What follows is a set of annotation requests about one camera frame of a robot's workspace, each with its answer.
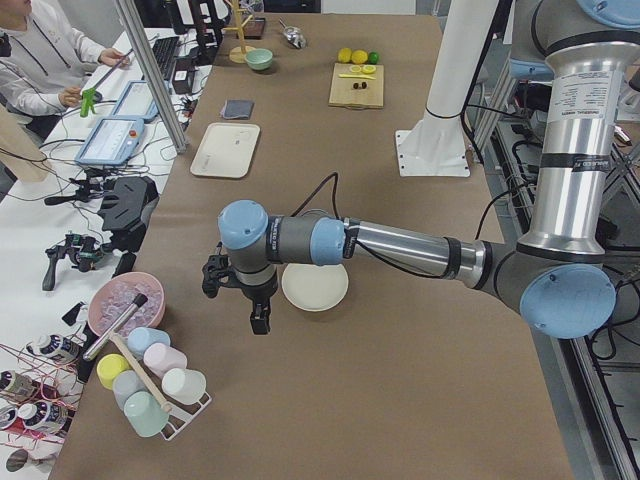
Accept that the metal scoop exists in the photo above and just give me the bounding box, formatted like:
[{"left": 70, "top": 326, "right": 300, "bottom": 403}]
[{"left": 279, "top": 18, "right": 307, "bottom": 49}]

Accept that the bamboo cutting board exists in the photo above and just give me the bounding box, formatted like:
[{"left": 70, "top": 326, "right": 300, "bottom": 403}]
[{"left": 328, "top": 63, "right": 385, "bottom": 109}]

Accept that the seated person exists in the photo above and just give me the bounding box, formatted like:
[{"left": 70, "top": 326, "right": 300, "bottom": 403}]
[{"left": 1, "top": 1, "right": 128, "bottom": 139}]

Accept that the white cup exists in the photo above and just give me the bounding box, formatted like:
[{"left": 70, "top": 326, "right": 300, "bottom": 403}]
[{"left": 162, "top": 368, "right": 207, "bottom": 405}]

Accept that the mint green bowl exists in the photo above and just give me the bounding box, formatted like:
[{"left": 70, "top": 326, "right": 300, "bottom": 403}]
[{"left": 245, "top": 48, "right": 273, "bottom": 71}]

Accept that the aluminium frame post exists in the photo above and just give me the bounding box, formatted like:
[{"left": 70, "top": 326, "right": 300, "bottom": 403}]
[{"left": 115, "top": 0, "right": 187, "bottom": 154}]

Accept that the dark wooden tray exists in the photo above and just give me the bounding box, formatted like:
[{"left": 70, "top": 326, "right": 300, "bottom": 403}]
[{"left": 243, "top": 18, "right": 266, "bottom": 40}]

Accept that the yellow plastic knife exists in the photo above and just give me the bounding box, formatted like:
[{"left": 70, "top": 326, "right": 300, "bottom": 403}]
[{"left": 338, "top": 73, "right": 376, "bottom": 80}]

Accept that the cream round plate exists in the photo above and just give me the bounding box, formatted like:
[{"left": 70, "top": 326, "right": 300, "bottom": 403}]
[{"left": 281, "top": 264, "right": 349, "bottom": 312}]

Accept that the yellow cup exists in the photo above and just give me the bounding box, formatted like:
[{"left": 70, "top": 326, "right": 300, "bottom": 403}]
[{"left": 96, "top": 353, "right": 131, "bottom": 390}]

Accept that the pink cup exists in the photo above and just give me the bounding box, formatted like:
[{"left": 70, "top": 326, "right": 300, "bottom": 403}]
[{"left": 143, "top": 342, "right": 188, "bottom": 378}]

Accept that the cream rectangular rabbit tray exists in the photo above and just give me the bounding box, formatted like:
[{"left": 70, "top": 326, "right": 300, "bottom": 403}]
[{"left": 190, "top": 122, "right": 260, "bottom": 179}]

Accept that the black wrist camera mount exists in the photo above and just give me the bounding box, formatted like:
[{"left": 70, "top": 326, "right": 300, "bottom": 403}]
[{"left": 202, "top": 242, "right": 237, "bottom": 299}]

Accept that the blue cup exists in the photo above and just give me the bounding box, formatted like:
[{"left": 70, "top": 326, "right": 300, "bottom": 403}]
[{"left": 126, "top": 327, "right": 171, "bottom": 360}]

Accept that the white camera post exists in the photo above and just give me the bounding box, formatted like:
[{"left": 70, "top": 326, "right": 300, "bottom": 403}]
[{"left": 396, "top": 0, "right": 499, "bottom": 177}]

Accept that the white cup rack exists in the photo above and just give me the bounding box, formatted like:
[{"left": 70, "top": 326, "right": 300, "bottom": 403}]
[{"left": 108, "top": 333, "right": 213, "bottom": 442}]

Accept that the black device stand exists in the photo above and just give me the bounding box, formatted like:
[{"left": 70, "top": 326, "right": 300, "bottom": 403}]
[{"left": 98, "top": 176, "right": 159, "bottom": 253}]

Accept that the mint cup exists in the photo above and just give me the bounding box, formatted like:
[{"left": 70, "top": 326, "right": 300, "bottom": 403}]
[{"left": 123, "top": 391, "right": 169, "bottom": 438}]

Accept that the green clamp tool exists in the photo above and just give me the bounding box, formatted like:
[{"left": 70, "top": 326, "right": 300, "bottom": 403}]
[{"left": 80, "top": 88, "right": 97, "bottom": 118}]

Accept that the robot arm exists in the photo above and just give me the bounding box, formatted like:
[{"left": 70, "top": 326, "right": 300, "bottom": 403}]
[{"left": 203, "top": 1, "right": 639, "bottom": 339}]

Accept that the black keyboard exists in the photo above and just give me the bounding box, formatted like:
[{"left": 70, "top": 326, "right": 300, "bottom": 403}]
[{"left": 152, "top": 36, "right": 180, "bottom": 81}]

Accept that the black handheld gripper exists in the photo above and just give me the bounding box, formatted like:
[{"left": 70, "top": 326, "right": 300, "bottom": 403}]
[{"left": 42, "top": 232, "right": 105, "bottom": 291}]

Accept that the yellow lemon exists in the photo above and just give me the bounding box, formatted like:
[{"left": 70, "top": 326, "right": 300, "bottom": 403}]
[
  {"left": 337, "top": 48, "right": 352, "bottom": 63},
  {"left": 350, "top": 49, "right": 369, "bottom": 65}
]

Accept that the metal muddler stick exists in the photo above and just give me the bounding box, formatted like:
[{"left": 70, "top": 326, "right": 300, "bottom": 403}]
[{"left": 82, "top": 293, "right": 148, "bottom": 362}]

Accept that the grey cup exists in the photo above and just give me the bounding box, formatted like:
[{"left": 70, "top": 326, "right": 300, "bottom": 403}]
[{"left": 112, "top": 370, "right": 146, "bottom": 411}]

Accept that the wooden mug tree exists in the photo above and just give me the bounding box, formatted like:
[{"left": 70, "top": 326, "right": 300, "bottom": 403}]
[{"left": 223, "top": 0, "right": 256, "bottom": 65}]

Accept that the grey folded cloth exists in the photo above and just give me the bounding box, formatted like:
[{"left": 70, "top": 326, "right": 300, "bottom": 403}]
[{"left": 220, "top": 99, "right": 254, "bottom": 120}]

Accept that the pink bowl with ice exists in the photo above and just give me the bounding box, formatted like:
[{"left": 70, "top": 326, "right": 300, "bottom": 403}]
[{"left": 88, "top": 272, "right": 166, "bottom": 337}]

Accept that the blue teach pendant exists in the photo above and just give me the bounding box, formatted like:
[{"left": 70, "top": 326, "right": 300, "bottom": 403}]
[
  {"left": 75, "top": 116, "right": 145, "bottom": 167},
  {"left": 111, "top": 80, "right": 158, "bottom": 123}
]

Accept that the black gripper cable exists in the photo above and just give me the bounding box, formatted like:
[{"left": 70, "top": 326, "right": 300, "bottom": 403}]
[{"left": 290, "top": 171, "right": 339, "bottom": 218}]

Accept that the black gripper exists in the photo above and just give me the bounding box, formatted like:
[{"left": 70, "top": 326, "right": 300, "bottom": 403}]
[{"left": 236, "top": 267, "right": 278, "bottom": 334}]

